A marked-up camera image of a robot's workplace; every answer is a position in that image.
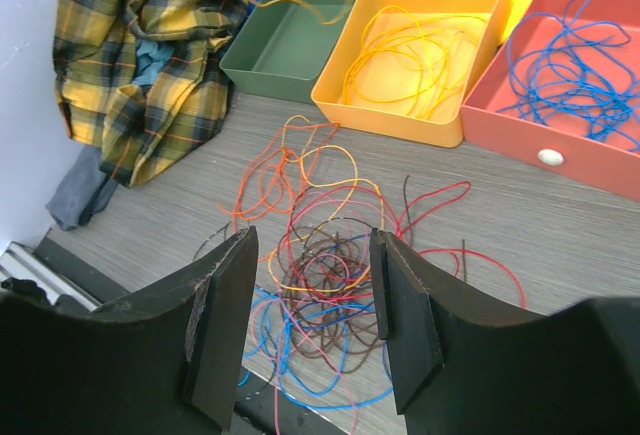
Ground blue wires in red tray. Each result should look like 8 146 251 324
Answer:
497 0 640 154

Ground yellow plastic tray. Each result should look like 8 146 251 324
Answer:
311 0 511 148

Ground yellow plaid flannel shirt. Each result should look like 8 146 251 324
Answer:
53 0 248 186

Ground red orange plastic tray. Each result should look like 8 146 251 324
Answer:
461 0 639 200

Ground yellow wire in yellow tray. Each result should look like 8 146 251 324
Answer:
342 3 489 121

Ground brown wire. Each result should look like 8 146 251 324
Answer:
277 174 469 374

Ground dark grey folded cloth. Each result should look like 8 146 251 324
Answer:
46 145 119 231

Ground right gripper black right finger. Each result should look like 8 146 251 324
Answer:
369 230 639 434

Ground green plastic tray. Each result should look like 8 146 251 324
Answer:
220 0 355 104

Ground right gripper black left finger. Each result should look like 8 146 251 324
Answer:
0 225 260 435

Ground black striped wire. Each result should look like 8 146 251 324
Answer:
192 214 381 264

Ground orange wire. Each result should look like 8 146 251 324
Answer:
217 114 341 221

